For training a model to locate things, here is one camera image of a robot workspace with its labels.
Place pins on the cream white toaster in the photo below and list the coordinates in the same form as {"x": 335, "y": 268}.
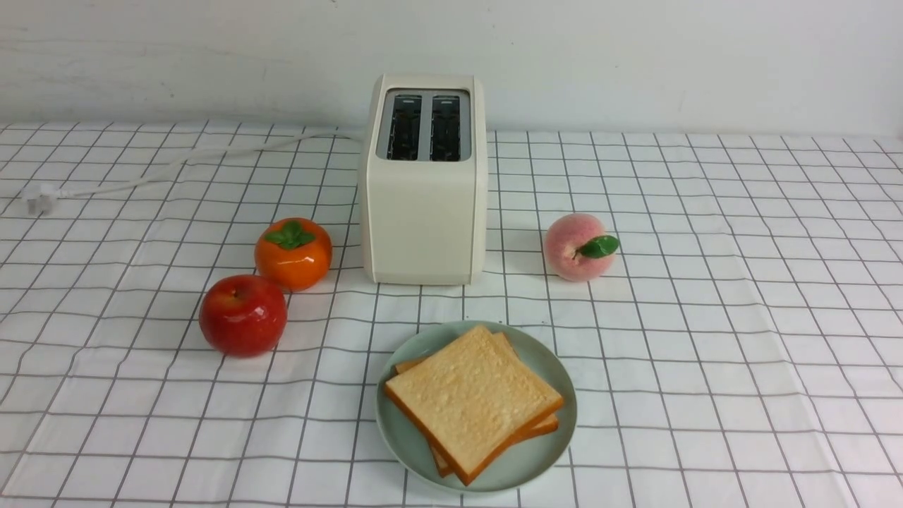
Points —
{"x": 423, "y": 181}

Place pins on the white power plug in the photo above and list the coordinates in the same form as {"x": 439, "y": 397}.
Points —
{"x": 40, "y": 199}

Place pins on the toast slice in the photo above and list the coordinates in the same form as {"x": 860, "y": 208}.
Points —
{"x": 543, "y": 423}
{"x": 473, "y": 398}

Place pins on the white checkered tablecloth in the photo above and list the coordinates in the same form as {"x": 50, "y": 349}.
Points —
{"x": 743, "y": 350}

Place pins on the orange persimmon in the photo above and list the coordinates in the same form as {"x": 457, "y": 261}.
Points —
{"x": 296, "y": 253}

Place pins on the pink peach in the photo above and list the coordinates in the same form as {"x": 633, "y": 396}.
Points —
{"x": 578, "y": 248}

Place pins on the red apple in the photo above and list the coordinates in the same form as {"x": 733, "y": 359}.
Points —
{"x": 243, "y": 315}

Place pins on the green round plate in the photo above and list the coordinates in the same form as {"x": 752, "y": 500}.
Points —
{"x": 476, "y": 407}

